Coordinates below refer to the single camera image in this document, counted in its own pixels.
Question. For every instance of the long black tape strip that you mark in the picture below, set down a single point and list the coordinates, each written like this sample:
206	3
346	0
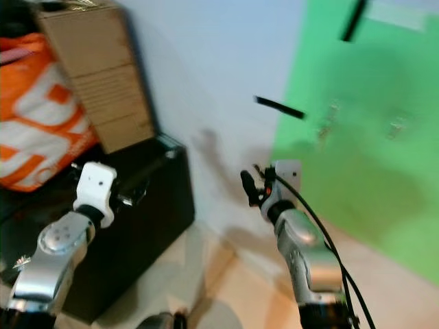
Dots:
280	107

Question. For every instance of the black cabinet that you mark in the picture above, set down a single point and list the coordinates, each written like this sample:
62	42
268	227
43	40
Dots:
164	199

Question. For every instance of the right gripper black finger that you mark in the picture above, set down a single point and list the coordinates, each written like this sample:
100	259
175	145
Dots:
247	185

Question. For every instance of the orange and white bag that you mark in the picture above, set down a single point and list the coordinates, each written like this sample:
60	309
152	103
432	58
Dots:
41	130

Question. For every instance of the green wall sheet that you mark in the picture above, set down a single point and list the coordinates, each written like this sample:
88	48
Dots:
370	178

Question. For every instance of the gold metallic bundle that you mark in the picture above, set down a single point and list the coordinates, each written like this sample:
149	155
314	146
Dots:
86	4

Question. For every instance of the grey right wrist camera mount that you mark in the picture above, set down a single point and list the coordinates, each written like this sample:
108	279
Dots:
288	177

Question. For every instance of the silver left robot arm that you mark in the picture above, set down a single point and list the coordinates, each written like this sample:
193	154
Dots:
48	257

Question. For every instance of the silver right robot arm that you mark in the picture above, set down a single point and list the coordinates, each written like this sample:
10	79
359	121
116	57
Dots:
312	267

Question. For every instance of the white tape strip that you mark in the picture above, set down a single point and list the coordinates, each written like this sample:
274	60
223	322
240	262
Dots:
394	17

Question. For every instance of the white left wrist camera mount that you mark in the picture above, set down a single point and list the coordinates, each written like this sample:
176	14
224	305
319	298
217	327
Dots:
99	188

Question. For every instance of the silver key bunch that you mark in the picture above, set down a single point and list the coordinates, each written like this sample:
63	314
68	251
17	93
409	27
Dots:
22	261

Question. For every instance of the short black tape strip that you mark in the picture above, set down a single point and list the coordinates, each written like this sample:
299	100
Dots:
353	20

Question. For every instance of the brown cardboard box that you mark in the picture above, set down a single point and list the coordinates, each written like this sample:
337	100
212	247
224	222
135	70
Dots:
103	75

